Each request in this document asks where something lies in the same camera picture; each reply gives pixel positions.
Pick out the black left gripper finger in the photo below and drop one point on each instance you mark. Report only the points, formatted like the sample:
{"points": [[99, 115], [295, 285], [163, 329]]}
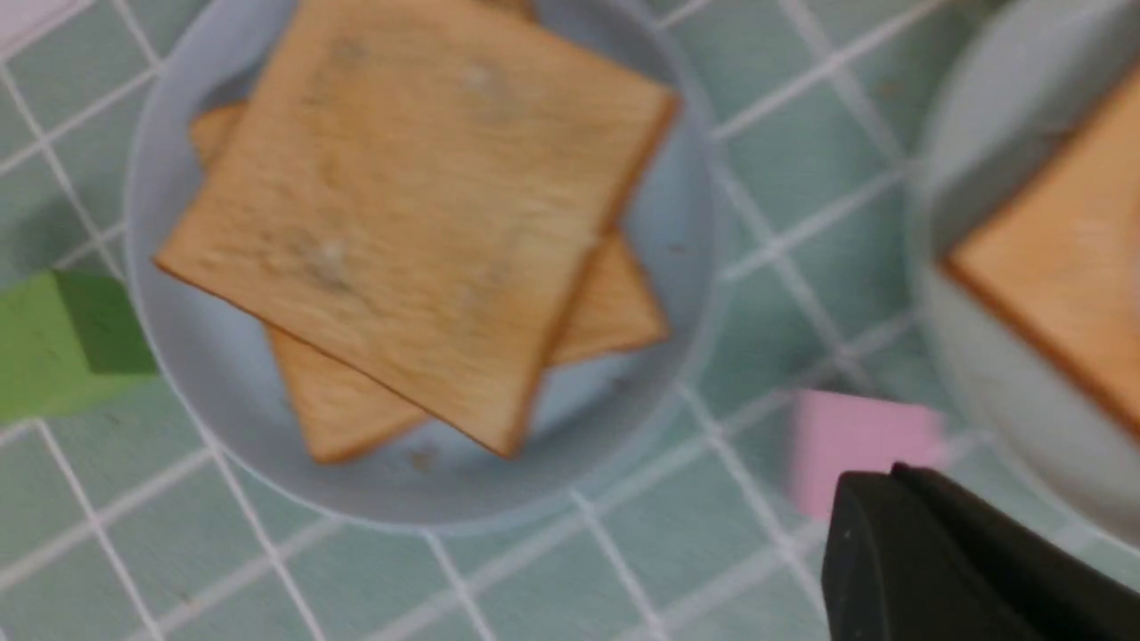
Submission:
{"points": [[912, 555]]}

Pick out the toast slice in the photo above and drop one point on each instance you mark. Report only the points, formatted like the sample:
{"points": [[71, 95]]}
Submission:
{"points": [[614, 312], [1057, 262], [462, 57]]}

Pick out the pink foam cube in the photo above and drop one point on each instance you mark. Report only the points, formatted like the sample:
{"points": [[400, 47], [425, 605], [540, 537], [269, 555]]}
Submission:
{"points": [[835, 433]]}

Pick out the mint green empty plate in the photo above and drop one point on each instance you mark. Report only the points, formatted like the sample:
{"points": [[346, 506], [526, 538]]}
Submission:
{"points": [[1023, 84]]}

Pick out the light blue bread plate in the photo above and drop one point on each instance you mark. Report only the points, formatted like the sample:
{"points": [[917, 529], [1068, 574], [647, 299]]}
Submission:
{"points": [[593, 419]]}

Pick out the green foam cube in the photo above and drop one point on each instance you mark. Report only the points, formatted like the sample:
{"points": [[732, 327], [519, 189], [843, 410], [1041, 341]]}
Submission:
{"points": [[68, 341]]}

